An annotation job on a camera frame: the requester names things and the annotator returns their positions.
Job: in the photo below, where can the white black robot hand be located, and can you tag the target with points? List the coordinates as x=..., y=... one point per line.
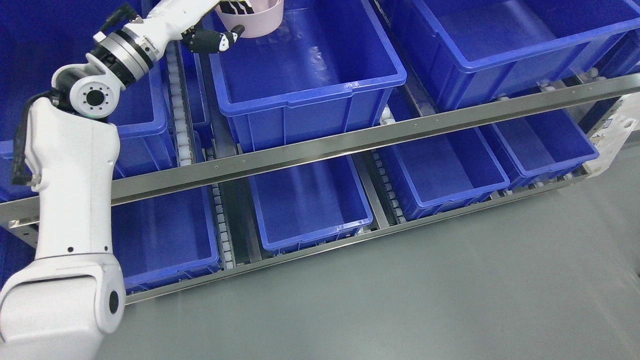
x=175, y=20

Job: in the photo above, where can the pink bowl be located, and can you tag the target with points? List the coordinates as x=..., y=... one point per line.
x=258, y=17

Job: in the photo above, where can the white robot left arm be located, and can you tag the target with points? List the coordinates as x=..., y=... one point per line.
x=63, y=304

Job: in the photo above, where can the blue bin upper middle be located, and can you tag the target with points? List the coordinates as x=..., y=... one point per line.
x=329, y=68

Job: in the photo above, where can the blue bin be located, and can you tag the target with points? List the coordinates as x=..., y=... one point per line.
x=306, y=205
x=329, y=68
x=538, y=147
x=438, y=174
x=165, y=239
x=40, y=36
x=470, y=52

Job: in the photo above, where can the steel shelf rack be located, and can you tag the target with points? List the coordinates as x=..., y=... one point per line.
x=359, y=145

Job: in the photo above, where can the blue bin lower middle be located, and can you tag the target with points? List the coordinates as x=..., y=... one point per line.
x=306, y=205

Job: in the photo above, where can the blue bin upper left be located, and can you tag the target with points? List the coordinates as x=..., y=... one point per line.
x=40, y=36

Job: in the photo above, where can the blue bin lower left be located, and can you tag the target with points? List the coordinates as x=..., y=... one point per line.
x=165, y=239

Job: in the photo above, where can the blue bin upper right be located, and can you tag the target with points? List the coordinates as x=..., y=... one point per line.
x=470, y=52

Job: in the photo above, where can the blue bin lower far right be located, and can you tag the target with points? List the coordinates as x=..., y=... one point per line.
x=538, y=147

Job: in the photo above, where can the white sign board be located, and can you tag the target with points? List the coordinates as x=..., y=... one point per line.
x=610, y=137

